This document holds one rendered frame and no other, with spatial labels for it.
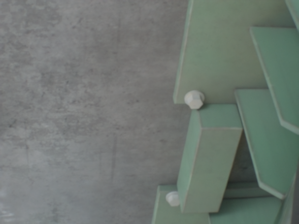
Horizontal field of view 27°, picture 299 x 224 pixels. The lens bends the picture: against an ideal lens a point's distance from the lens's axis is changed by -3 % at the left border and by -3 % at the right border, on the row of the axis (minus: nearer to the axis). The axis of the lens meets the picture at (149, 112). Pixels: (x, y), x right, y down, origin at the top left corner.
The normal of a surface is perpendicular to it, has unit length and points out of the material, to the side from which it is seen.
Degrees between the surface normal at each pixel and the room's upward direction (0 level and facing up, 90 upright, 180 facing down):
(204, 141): 0
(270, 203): 90
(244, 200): 90
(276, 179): 90
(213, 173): 0
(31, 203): 0
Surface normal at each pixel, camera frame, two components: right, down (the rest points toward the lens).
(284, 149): 0.09, -0.70
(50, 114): 0.11, 0.71
